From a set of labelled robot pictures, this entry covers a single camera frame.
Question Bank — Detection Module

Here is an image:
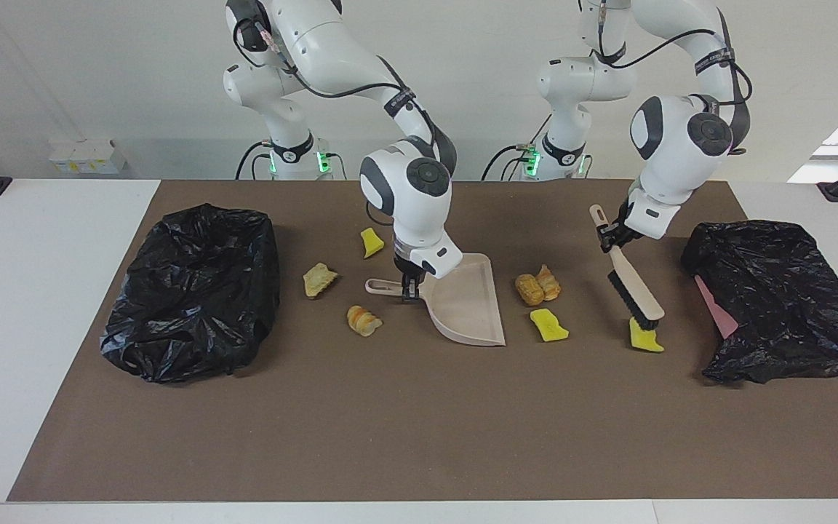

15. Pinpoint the beige brush with black bristles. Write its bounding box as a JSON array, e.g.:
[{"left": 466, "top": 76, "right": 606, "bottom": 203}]
[{"left": 588, "top": 204, "right": 666, "bottom": 333}]

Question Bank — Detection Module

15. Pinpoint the beige plastic dustpan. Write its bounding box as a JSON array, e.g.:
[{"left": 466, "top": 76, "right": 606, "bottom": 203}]
[{"left": 364, "top": 253, "right": 507, "bottom": 347}]

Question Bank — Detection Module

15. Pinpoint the orange striped croissant piece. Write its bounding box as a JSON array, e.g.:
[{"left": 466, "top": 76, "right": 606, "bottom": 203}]
[
  {"left": 346, "top": 305, "right": 383, "bottom": 338},
  {"left": 535, "top": 264, "right": 562, "bottom": 301}
]

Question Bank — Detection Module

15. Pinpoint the pale beige bread chunk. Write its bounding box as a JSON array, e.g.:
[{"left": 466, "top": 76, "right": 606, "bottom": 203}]
[{"left": 303, "top": 262, "right": 339, "bottom": 299}]

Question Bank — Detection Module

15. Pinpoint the brown bread roll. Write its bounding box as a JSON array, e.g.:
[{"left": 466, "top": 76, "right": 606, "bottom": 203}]
[{"left": 515, "top": 274, "right": 545, "bottom": 306}]

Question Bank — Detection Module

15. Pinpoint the yellow sponge piece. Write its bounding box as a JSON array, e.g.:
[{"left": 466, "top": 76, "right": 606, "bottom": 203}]
[
  {"left": 530, "top": 309, "right": 570, "bottom": 343},
  {"left": 628, "top": 318, "right": 666, "bottom": 354}
]

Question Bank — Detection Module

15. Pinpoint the pink plastic bin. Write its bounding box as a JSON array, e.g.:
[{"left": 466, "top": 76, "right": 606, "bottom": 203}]
[{"left": 694, "top": 275, "right": 740, "bottom": 340}]

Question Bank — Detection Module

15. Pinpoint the black bag over pink bin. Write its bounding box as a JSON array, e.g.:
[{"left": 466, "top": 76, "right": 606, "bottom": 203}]
[{"left": 681, "top": 221, "right": 838, "bottom": 385}]

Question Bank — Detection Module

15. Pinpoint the black trash bag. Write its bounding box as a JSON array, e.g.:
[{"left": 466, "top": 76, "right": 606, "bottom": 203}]
[{"left": 100, "top": 203, "right": 281, "bottom": 384}]

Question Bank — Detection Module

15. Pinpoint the brown table mat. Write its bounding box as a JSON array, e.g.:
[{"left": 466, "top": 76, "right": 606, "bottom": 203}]
[{"left": 7, "top": 180, "right": 838, "bottom": 503}]

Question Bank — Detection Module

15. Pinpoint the black base power cable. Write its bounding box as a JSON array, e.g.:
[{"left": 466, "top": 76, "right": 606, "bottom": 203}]
[
  {"left": 481, "top": 144, "right": 536, "bottom": 181},
  {"left": 236, "top": 140, "right": 274, "bottom": 180}
]

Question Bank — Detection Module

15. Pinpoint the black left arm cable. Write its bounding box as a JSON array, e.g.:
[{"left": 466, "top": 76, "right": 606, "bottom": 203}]
[{"left": 594, "top": 0, "right": 754, "bottom": 150}]

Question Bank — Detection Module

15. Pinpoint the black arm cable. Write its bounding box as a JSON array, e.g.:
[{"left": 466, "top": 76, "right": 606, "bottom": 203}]
[
  {"left": 594, "top": 0, "right": 754, "bottom": 150},
  {"left": 241, "top": 15, "right": 438, "bottom": 146}
]

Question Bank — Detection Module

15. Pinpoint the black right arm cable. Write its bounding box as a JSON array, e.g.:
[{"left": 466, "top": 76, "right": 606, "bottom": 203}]
[{"left": 241, "top": 15, "right": 438, "bottom": 146}]

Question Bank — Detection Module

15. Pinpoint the white wall socket box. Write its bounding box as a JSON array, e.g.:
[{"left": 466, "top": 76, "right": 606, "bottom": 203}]
[{"left": 48, "top": 138, "right": 129, "bottom": 175}]

